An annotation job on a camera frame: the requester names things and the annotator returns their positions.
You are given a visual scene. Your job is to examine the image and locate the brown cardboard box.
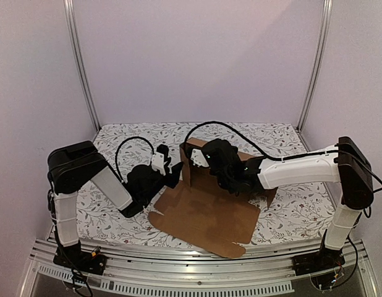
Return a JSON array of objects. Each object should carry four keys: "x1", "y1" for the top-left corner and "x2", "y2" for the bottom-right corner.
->
[{"x1": 148, "y1": 138, "x2": 277, "y2": 259}]

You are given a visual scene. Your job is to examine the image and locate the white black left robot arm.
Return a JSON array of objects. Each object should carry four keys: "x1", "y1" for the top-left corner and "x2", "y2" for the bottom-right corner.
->
[{"x1": 47, "y1": 141, "x2": 184, "y2": 269}]

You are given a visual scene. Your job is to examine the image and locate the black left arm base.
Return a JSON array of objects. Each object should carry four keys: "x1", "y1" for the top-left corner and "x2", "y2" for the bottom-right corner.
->
[{"x1": 53, "y1": 245, "x2": 108, "y2": 275}]

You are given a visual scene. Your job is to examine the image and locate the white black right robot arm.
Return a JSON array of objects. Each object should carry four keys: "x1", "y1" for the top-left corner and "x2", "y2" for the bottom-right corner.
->
[{"x1": 202, "y1": 137, "x2": 374, "y2": 270}]

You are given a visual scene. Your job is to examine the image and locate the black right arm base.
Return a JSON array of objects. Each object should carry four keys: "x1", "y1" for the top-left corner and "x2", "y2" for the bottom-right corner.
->
[{"x1": 291, "y1": 247, "x2": 345, "y2": 276}]

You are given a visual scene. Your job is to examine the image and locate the floral white table mat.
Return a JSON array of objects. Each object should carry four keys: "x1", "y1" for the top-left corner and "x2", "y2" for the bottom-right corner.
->
[{"x1": 77, "y1": 123, "x2": 334, "y2": 249}]

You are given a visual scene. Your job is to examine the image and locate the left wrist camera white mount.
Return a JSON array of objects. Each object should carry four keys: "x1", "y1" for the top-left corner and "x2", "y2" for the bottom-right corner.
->
[{"x1": 151, "y1": 144, "x2": 171, "y2": 176}]

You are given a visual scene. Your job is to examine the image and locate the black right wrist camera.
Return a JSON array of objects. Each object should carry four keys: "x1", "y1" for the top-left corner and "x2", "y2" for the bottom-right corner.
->
[{"x1": 190, "y1": 148, "x2": 210, "y2": 168}]

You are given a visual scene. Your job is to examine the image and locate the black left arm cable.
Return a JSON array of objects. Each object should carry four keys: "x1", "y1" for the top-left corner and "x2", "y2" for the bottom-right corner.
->
[{"x1": 114, "y1": 136, "x2": 156, "y2": 183}]

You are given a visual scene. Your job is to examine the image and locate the aluminium front rail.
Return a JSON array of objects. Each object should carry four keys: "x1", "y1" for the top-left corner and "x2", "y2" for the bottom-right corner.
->
[{"x1": 19, "y1": 238, "x2": 382, "y2": 296}]

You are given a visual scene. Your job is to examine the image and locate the left aluminium frame post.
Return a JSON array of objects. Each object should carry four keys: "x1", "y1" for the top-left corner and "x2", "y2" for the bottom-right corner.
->
[{"x1": 64, "y1": 0, "x2": 101, "y2": 132}]

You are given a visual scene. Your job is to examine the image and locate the aluminium frame post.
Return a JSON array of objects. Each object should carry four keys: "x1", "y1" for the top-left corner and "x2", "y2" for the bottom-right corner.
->
[
  {"x1": 296, "y1": 0, "x2": 333, "y2": 134},
  {"x1": 64, "y1": 0, "x2": 101, "y2": 132}
]

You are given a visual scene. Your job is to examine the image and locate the right aluminium frame post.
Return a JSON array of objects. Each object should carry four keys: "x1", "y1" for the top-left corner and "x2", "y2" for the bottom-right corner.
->
[{"x1": 296, "y1": 0, "x2": 333, "y2": 134}]

